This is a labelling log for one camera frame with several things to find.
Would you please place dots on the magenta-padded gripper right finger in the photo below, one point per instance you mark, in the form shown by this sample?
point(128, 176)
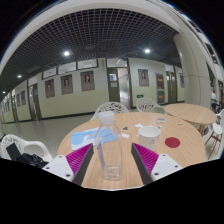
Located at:
point(163, 166)

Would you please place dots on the flat round red coaster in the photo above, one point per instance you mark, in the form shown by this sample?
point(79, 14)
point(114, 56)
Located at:
point(172, 142)

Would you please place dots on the person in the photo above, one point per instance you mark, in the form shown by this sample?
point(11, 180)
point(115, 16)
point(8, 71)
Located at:
point(213, 98)

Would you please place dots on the small grey packet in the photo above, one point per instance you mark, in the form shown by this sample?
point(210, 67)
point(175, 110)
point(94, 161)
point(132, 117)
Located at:
point(160, 120)

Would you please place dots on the black bag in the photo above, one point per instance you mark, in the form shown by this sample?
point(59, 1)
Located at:
point(28, 159)

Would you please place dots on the small clear plastic wrapper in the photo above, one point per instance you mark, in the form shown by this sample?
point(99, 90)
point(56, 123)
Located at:
point(181, 125)

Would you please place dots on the crumpled white tissue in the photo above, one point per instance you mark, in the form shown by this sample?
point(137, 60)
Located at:
point(138, 125)

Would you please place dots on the framed wall portraits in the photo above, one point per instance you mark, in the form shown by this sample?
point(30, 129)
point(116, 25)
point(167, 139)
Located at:
point(87, 81)

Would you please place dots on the green exit sign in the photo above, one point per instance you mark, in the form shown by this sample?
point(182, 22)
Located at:
point(140, 96)

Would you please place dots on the white perforated plastic chair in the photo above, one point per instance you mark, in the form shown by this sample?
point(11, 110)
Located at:
point(110, 107)
point(148, 104)

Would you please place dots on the white plastic armchair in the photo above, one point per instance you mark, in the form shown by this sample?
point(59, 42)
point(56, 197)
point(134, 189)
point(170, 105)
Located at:
point(31, 148)

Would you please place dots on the dark green door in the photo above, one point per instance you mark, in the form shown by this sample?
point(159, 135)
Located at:
point(113, 88)

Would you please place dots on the clear plastic bottle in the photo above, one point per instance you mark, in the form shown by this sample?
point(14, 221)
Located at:
point(108, 150)

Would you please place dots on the round wooden side table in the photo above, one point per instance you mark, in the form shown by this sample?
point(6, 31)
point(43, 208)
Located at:
point(191, 113)

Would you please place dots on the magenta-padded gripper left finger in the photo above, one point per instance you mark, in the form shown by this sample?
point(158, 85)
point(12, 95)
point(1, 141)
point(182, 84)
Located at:
point(61, 166)

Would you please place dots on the round ceiling lights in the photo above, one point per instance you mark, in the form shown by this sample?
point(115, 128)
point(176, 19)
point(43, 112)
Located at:
point(66, 53)

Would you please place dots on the white chair with wooden legs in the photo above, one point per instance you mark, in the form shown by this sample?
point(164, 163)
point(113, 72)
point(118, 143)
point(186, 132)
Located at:
point(216, 128)

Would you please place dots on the blue and white paper booklet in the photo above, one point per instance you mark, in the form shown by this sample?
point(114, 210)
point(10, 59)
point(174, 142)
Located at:
point(81, 137)

